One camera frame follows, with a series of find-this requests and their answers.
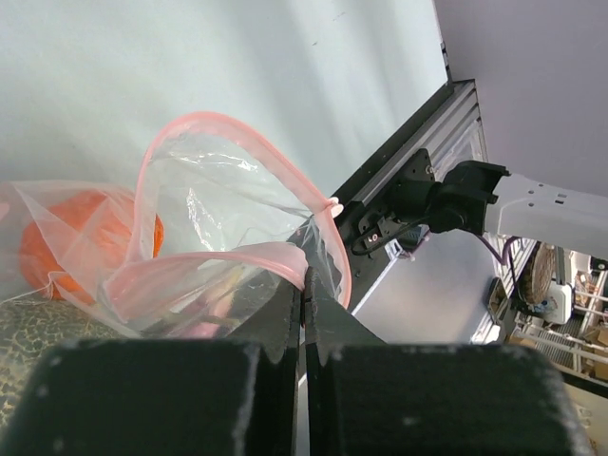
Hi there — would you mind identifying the clear zip top bag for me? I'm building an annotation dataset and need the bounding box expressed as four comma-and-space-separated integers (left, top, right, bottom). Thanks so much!
1, 112, 352, 337

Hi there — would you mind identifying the green netted fake melon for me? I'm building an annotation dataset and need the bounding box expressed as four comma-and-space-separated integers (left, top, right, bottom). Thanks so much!
1, 296, 138, 428

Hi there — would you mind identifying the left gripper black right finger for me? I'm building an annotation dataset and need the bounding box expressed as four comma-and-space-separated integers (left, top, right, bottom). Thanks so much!
303, 270, 593, 455

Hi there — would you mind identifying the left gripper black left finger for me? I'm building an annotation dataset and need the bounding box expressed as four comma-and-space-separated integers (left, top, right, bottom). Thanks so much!
1, 281, 303, 455

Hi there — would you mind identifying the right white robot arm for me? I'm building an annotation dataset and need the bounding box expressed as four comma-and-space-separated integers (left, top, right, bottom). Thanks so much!
426, 161, 607, 240

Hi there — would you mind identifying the orange fake pumpkin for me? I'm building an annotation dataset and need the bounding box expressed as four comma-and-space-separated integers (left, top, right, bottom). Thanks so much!
18, 190, 134, 306

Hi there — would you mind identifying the aluminium frame rail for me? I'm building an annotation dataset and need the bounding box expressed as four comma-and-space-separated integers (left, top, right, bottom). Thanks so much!
349, 80, 486, 205

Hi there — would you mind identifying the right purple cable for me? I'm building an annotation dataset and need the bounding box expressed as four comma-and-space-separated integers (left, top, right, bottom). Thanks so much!
474, 232, 517, 265

